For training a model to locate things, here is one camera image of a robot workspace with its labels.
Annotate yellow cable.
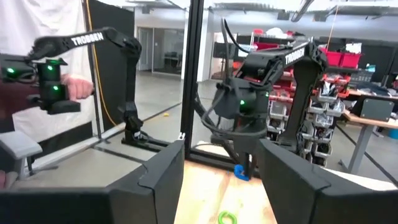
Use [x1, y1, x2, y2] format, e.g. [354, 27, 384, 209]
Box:
[85, 0, 118, 127]

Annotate wooden top desk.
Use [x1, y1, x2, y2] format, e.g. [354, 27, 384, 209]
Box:
[341, 93, 398, 175]

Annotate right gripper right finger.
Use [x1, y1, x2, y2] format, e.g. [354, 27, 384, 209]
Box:
[257, 138, 398, 224]

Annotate person's hand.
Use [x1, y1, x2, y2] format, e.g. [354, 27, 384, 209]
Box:
[60, 73, 95, 102]

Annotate black room divider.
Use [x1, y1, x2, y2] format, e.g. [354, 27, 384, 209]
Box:
[88, 0, 136, 131]

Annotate person's forearm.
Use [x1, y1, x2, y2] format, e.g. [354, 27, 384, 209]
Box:
[0, 79, 43, 122]

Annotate person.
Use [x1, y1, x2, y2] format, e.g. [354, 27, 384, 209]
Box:
[0, 0, 96, 144]

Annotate wire shelf with red bins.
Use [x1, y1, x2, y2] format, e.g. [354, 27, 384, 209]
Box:
[320, 46, 363, 70]

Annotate blue spring keychain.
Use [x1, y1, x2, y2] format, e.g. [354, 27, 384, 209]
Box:
[233, 164, 251, 182]

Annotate rack of small red bins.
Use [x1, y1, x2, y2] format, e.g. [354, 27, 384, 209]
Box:
[266, 67, 348, 166]

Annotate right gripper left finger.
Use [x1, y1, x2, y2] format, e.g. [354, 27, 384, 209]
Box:
[0, 139, 186, 224]

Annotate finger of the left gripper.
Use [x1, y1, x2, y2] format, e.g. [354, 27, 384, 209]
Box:
[250, 154, 259, 177]
[240, 151, 251, 180]

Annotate green spring keychain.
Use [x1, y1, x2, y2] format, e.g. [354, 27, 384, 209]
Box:
[217, 210, 238, 224]

